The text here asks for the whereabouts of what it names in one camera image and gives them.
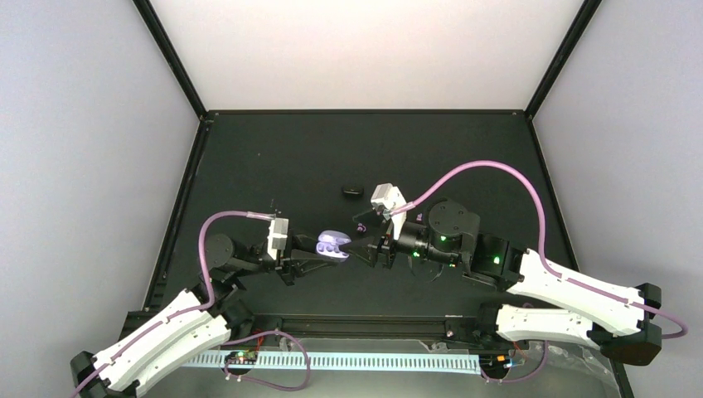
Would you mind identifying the lilac earbud charging case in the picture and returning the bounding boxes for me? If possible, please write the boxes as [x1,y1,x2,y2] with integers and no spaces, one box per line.
[315,230,352,262]

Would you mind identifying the black earbud holder insert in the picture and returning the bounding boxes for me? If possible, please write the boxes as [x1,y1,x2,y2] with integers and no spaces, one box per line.
[341,184,365,199]

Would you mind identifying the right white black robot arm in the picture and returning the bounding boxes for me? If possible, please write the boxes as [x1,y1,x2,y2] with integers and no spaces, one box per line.
[335,199,663,366]

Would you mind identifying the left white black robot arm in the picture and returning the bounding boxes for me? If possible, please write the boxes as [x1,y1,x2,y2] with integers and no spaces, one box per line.
[70,230,352,397]

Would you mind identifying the left electronics board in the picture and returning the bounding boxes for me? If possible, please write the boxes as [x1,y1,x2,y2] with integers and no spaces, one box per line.
[225,351,259,367]

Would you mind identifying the electronics board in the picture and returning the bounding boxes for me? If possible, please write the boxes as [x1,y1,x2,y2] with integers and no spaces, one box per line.
[479,355,526,369]
[225,351,259,367]

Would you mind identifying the right electronics board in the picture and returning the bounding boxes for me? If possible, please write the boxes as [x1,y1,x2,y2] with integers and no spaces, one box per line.
[479,355,526,369]

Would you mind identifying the clear plastic sheet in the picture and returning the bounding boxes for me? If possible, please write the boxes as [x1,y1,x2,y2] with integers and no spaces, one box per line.
[419,341,622,397]

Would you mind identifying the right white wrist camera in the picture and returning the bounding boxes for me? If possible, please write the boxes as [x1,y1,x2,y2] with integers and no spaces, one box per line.
[371,182,407,240]

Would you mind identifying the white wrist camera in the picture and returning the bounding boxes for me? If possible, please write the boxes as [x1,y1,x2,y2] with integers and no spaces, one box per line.
[266,217,288,260]
[371,182,407,240]

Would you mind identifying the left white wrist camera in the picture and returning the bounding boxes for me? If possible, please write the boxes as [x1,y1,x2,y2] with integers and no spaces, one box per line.
[266,217,288,260]

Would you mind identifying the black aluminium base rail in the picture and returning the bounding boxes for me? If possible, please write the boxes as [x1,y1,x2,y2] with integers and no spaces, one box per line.
[230,313,481,341]

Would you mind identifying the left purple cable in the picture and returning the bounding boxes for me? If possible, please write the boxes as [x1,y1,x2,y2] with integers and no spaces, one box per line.
[71,211,276,398]

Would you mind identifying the purple cable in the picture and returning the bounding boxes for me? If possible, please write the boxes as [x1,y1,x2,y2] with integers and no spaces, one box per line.
[71,211,276,398]
[386,160,689,385]

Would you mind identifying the white slotted cable duct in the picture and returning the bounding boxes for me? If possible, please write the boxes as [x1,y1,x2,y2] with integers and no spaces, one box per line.
[181,351,483,376]

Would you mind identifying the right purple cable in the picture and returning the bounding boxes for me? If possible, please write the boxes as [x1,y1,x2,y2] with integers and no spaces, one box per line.
[386,160,689,385]

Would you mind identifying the left black frame post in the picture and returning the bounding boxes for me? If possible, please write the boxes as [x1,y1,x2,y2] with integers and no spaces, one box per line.
[133,0,207,120]

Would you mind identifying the black frame post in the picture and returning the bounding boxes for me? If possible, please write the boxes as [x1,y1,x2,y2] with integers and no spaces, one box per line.
[524,0,602,120]
[133,0,207,120]

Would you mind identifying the right black frame post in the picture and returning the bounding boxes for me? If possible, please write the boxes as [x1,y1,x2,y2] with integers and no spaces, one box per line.
[524,0,602,120]

